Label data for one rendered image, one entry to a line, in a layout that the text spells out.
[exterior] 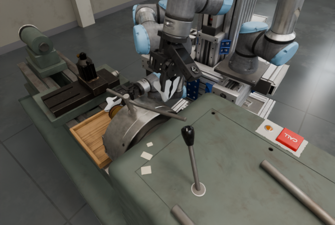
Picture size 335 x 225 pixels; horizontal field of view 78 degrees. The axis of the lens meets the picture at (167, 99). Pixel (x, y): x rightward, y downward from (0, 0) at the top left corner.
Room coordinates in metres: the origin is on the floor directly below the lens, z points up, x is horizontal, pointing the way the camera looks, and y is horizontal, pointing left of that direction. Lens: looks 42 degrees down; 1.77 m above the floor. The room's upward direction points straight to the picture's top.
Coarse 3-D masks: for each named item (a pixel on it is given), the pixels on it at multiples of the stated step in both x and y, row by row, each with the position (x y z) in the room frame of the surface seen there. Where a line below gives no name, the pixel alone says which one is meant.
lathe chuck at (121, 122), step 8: (144, 96) 0.62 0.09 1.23; (152, 96) 0.65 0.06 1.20; (144, 104) 0.56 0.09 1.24; (152, 104) 0.57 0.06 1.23; (160, 104) 0.59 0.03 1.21; (120, 112) 0.53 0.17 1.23; (136, 112) 0.52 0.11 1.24; (144, 112) 0.52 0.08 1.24; (112, 120) 0.51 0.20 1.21; (120, 120) 0.50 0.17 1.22; (128, 120) 0.49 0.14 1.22; (136, 120) 0.49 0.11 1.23; (112, 128) 0.48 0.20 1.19; (120, 128) 0.47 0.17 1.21; (128, 128) 0.46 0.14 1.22; (104, 136) 0.48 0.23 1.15; (112, 136) 0.46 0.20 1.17; (120, 136) 0.45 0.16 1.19; (104, 144) 0.47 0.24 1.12; (112, 144) 0.44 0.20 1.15; (112, 152) 0.43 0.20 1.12; (112, 160) 0.43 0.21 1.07
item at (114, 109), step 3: (114, 105) 0.69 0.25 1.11; (117, 105) 0.69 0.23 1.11; (120, 105) 0.70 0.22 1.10; (111, 108) 0.67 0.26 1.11; (114, 108) 0.67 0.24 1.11; (117, 108) 0.66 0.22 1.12; (120, 108) 0.66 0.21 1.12; (111, 111) 0.66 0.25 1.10; (114, 111) 0.65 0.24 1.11; (117, 111) 0.64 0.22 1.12; (111, 114) 0.65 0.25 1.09; (114, 114) 0.63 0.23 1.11; (111, 117) 0.63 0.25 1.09
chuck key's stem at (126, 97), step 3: (123, 96) 0.52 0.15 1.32; (126, 96) 0.52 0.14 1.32; (129, 96) 0.52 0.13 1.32; (126, 99) 0.51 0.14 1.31; (129, 99) 0.51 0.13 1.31; (126, 102) 0.51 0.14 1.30; (129, 105) 0.51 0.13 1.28; (132, 105) 0.52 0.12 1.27; (129, 108) 0.52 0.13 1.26; (132, 108) 0.52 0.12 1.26; (132, 111) 0.52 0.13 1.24
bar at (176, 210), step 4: (172, 208) 0.18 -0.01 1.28; (176, 208) 0.18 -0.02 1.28; (180, 208) 0.18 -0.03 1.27; (172, 212) 0.18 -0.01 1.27; (176, 212) 0.17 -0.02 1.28; (180, 212) 0.17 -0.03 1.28; (184, 212) 0.17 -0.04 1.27; (176, 216) 0.17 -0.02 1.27; (180, 216) 0.17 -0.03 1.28; (184, 216) 0.16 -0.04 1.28; (180, 220) 0.16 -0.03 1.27; (184, 220) 0.16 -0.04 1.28; (188, 220) 0.16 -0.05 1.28; (184, 224) 0.15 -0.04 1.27; (188, 224) 0.15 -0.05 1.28; (192, 224) 0.15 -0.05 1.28
